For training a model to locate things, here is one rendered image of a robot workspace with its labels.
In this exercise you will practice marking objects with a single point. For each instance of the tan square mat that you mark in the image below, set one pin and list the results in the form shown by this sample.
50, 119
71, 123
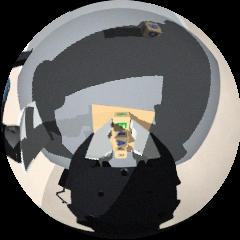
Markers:
103, 113

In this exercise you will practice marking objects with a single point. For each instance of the tan letter block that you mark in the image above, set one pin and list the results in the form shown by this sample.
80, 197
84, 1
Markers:
120, 152
150, 30
121, 122
121, 139

